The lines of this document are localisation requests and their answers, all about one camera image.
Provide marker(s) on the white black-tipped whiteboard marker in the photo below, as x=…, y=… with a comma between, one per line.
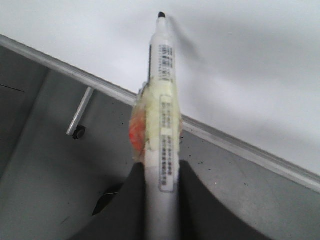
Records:
x=154, y=132

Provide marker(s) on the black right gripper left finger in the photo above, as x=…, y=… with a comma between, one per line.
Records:
x=123, y=218

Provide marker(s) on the white whiteboard with aluminium frame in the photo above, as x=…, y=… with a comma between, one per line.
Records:
x=248, y=71

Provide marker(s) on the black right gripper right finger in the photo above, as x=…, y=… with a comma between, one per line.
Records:
x=203, y=217

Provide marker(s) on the black stand caster wheel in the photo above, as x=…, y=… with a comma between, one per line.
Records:
x=79, y=132

